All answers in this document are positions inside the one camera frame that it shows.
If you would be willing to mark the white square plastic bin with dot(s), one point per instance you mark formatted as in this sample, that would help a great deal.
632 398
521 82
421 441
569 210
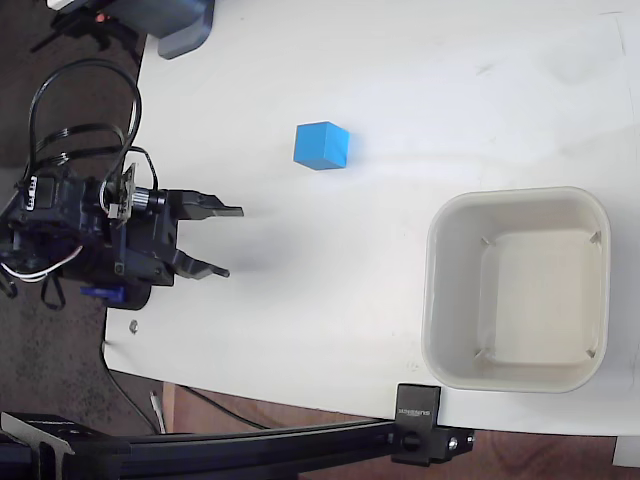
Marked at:
530 300

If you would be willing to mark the gripper-mounted camera module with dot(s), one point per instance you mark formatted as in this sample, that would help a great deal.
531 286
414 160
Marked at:
127 192

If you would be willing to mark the gray monitor stand base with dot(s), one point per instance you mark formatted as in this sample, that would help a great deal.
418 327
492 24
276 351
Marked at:
175 25

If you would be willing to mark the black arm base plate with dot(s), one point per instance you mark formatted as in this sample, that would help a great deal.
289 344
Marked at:
137 297

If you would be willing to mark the white paper sheet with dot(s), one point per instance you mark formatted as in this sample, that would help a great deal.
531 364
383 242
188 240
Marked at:
627 452

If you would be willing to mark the black table clamp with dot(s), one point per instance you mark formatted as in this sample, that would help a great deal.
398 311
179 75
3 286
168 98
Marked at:
417 425

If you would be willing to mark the small metal screw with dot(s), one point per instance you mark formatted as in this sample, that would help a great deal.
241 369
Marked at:
133 326

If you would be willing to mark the blue plastic base part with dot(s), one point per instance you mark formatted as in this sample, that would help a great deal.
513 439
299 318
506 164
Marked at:
102 292

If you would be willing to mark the blue cube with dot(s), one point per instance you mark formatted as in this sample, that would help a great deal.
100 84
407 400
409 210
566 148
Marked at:
320 145

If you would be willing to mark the black six-joint robot arm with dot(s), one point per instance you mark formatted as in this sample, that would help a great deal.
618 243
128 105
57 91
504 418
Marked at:
55 210

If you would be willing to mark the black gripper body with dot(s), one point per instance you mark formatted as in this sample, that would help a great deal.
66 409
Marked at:
147 250

